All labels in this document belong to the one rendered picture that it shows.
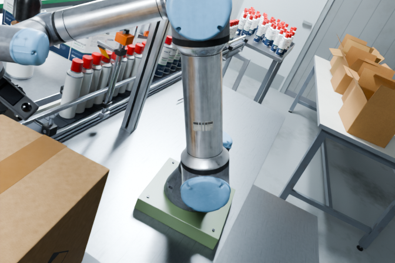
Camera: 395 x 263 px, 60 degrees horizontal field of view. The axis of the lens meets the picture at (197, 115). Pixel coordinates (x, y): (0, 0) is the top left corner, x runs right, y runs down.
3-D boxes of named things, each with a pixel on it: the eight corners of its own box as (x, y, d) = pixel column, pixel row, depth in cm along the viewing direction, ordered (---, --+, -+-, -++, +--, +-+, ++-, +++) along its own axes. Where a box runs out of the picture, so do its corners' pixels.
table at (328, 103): (285, 108, 451) (314, 54, 416) (342, 134, 442) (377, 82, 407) (267, 208, 256) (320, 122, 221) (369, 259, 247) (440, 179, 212)
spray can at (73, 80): (67, 110, 117) (79, 55, 107) (77, 117, 115) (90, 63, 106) (54, 113, 112) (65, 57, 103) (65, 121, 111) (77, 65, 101)
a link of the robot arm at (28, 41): (56, 23, 76) (6, 15, 75) (33, 34, 66) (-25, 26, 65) (57, 57, 79) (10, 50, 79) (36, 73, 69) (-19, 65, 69)
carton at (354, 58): (320, 75, 334) (340, 40, 318) (363, 94, 331) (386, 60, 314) (324, 89, 295) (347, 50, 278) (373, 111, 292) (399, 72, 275)
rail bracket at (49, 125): (32, 152, 101) (39, 105, 93) (50, 164, 99) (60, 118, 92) (22, 157, 98) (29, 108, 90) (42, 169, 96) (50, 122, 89)
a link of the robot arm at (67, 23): (220, -42, 79) (28, 7, 85) (222, -40, 69) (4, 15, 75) (230, 8, 84) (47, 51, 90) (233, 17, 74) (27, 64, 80)
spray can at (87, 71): (73, 104, 121) (84, 51, 111) (87, 110, 120) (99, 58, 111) (65, 110, 116) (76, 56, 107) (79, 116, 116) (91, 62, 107)
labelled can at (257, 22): (243, 24, 365) (251, 6, 356) (291, 47, 354) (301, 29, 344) (230, 28, 325) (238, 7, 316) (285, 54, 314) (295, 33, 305)
